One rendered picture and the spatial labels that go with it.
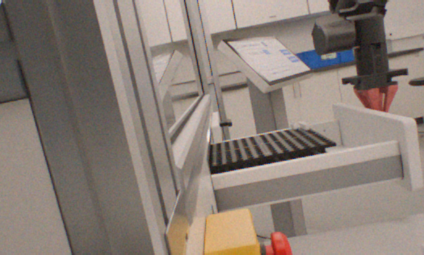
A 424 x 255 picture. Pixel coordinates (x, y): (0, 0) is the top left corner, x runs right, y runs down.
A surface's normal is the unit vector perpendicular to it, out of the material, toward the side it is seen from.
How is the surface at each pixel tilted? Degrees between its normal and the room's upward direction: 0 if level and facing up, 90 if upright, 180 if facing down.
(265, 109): 90
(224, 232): 0
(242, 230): 0
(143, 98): 90
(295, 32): 90
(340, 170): 90
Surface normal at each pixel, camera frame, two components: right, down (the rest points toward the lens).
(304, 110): 0.05, 0.12
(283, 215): -0.60, 0.22
